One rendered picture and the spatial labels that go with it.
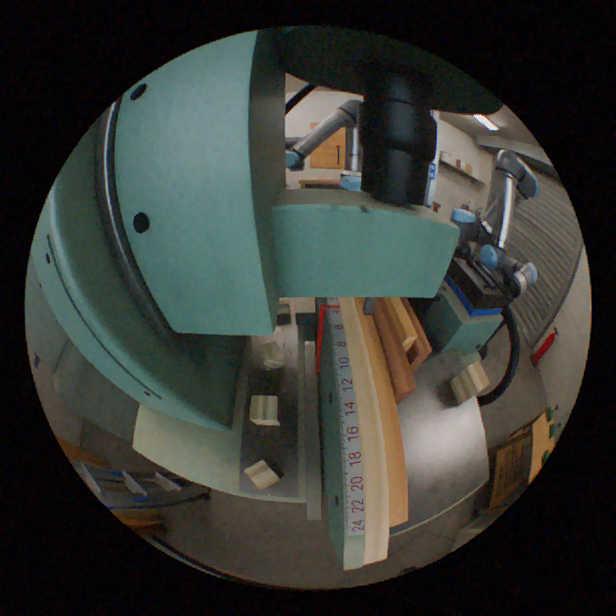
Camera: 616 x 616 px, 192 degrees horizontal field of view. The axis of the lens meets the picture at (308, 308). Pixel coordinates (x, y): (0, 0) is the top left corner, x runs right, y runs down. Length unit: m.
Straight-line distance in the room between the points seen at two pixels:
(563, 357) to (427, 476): 2.97
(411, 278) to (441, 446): 0.19
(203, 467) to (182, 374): 0.19
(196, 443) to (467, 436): 0.38
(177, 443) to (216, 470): 0.08
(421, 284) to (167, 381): 0.22
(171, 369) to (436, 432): 0.27
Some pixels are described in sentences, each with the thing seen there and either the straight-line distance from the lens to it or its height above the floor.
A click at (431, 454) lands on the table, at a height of 0.90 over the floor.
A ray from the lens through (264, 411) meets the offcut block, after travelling 0.27.
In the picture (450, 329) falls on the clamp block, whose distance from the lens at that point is 0.27.
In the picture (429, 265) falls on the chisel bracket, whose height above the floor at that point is 1.03.
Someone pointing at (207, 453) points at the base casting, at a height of 0.80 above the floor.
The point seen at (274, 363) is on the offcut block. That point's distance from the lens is 0.32.
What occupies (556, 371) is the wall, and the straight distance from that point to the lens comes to 3.17.
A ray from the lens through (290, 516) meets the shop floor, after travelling 1.17.
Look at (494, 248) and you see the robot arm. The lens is 0.70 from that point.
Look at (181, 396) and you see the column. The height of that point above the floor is 0.95.
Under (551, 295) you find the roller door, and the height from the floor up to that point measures 0.81.
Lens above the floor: 1.09
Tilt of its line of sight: 44 degrees down
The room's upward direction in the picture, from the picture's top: straight up
